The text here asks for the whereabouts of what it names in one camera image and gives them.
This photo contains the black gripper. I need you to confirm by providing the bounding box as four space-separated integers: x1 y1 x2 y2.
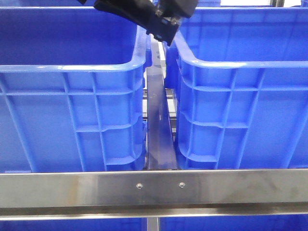
94 0 198 46

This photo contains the left rail screw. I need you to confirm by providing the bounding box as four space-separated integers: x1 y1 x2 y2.
136 183 143 189

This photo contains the metal divider bar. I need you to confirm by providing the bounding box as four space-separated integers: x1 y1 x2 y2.
146 38 178 170

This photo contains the right rail screw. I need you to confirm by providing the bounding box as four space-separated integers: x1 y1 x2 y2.
179 182 186 188

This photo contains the right blue plastic crate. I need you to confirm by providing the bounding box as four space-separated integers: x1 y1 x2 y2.
166 7 308 169

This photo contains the left blue plastic crate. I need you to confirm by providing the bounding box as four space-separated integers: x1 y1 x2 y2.
0 7 151 173

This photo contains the lower left blue crate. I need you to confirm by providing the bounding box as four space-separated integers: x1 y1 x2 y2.
0 218 147 231

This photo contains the blue plastic crate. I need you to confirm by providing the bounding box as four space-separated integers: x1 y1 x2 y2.
0 7 151 173
166 7 308 169

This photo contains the lower metal post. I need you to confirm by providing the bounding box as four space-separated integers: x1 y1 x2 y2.
146 217 160 231

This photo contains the rail screw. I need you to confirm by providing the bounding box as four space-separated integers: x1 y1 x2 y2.
136 183 143 189
179 182 186 188

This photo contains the stainless steel front rail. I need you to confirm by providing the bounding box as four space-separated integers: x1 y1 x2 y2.
0 169 308 220

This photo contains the lower right blue crate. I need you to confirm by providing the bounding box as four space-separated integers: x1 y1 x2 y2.
160 215 308 231

